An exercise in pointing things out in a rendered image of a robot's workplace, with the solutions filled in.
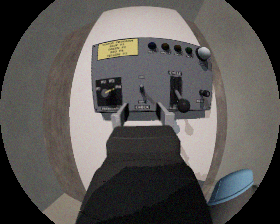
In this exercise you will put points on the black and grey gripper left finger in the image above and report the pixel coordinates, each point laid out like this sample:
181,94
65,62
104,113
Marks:
119,118

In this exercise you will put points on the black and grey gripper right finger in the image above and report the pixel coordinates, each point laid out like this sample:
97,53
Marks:
166,117

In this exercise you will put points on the grey control console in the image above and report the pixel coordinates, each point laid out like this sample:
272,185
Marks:
138,71

